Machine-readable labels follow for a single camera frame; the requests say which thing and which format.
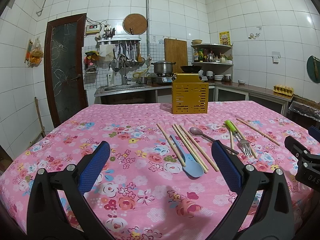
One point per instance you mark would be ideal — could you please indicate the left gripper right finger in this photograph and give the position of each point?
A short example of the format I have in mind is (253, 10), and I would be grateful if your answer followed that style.
(273, 218)

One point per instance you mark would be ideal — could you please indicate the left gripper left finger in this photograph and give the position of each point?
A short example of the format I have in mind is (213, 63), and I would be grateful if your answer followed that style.
(46, 218)

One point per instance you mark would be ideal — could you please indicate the wooden chopstick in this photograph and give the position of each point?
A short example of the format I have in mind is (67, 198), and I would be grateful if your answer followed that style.
(180, 137)
(172, 145)
(212, 163)
(192, 150)
(257, 130)

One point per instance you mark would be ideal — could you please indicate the light blue plastic spoon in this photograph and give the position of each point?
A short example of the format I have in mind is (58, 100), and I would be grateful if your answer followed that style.
(192, 168)

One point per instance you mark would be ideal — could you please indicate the green handled metal fork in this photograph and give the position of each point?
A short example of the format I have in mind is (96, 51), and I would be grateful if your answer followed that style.
(228, 124)

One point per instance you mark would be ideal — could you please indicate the yellow egg tray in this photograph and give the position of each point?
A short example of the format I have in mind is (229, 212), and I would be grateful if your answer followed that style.
(283, 90)

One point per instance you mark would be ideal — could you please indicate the pink floral tablecloth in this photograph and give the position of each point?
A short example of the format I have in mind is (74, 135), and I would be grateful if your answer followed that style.
(142, 191)

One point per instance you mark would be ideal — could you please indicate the metal spoon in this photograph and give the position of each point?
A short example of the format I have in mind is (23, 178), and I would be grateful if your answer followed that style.
(197, 131)

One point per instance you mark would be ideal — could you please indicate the yellow perforated utensil holder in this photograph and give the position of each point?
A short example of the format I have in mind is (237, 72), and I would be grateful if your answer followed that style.
(189, 94)

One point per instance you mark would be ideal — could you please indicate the corner metal shelf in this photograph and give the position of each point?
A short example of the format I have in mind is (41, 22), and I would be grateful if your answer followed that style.
(212, 53)

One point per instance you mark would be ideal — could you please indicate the black wok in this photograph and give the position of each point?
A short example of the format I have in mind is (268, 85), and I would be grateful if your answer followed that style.
(191, 69)

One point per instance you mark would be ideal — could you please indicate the hanging orange bag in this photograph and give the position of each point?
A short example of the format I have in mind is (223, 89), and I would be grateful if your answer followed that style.
(34, 53)

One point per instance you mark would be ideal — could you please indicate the gas stove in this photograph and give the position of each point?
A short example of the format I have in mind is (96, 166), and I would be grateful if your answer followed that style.
(163, 78)

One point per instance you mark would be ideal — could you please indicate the steel cooking pot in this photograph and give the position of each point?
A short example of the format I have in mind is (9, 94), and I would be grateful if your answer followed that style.
(163, 67)

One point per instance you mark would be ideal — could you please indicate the wooden cutting board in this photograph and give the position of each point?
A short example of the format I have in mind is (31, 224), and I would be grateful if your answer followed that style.
(176, 51)

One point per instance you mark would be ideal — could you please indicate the dark glass door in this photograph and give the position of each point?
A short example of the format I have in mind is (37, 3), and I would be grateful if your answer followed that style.
(63, 75)

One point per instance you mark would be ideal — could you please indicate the hanging utensil rack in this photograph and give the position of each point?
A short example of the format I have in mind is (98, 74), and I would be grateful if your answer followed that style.
(121, 52)

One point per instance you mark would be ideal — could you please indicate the round woven tray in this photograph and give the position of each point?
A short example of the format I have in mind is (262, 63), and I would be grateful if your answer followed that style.
(135, 24)

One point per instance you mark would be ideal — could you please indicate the white wall socket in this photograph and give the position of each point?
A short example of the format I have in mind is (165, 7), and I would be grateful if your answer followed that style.
(276, 57)

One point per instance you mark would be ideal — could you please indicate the yellow wall poster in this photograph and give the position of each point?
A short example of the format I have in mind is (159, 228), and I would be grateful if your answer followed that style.
(224, 38)

